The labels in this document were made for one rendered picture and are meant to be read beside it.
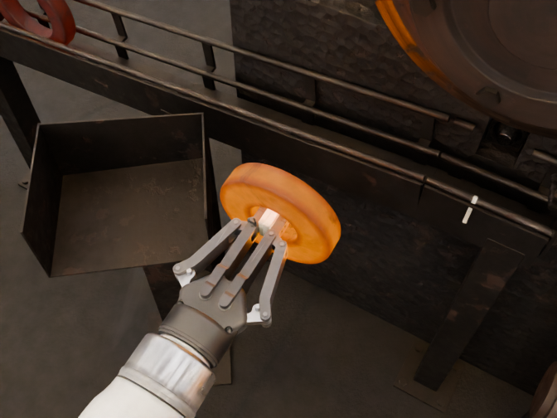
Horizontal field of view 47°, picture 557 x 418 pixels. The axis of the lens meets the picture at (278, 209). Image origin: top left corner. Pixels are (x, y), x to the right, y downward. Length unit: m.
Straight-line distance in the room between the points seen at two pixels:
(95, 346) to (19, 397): 0.20
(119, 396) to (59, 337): 1.04
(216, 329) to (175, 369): 0.06
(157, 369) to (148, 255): 0.40
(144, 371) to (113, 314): 1.02
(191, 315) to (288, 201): 0.16
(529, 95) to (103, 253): 0.68
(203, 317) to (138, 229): 0.42
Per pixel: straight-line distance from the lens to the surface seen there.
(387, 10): 0.81
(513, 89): 0.70
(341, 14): 0.98
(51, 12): 1.30
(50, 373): 1.66
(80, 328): 1.69
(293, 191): 0.71
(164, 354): 0.66
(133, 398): 0.65
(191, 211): 1.06
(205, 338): 0.67
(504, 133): 1.02
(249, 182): 0.73
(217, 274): 0.72
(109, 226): 1.09
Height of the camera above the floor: 1.48
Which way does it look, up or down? 56 degrees down
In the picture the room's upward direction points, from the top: straight up
